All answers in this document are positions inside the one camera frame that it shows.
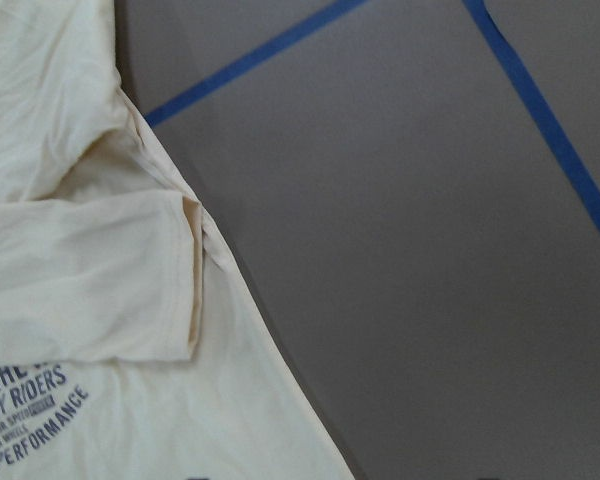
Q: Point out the brown table mat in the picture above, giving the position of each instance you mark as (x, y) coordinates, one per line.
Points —
(419, 256)

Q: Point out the beige long-sleeve printed shirt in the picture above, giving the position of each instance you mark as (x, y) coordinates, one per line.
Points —
(130, 345)

